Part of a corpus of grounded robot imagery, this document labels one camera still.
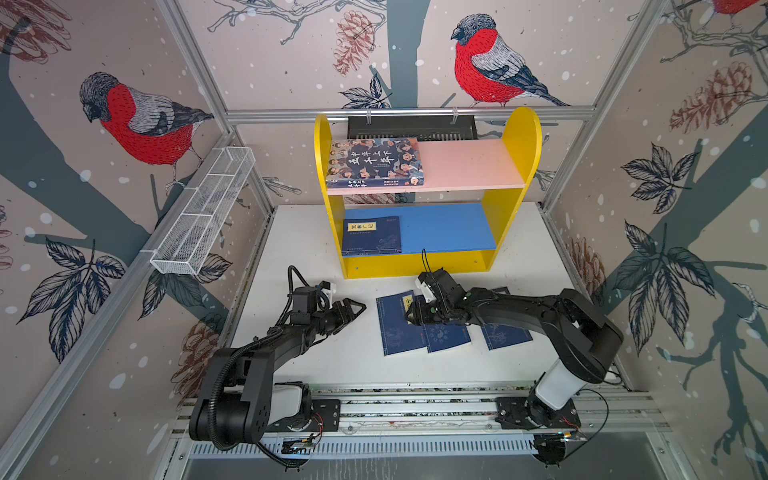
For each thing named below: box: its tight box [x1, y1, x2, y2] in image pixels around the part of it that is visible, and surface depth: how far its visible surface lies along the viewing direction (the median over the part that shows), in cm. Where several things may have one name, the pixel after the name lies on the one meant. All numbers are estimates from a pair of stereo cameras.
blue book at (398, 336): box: [376, 290, 427, 356], surface depth 89 cm
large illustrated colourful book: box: [327, 138, 425, 188], surface depth 74 cm
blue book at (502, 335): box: [481, 323, 534, 351], surface depth 87 cm
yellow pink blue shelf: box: [314, 107, 543, 280], surface depth 77 cm
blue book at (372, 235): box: [342, 216, 402, 256], surface depth 94 cm
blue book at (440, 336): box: [424, 322, 471, 353], surface depth 87 cm
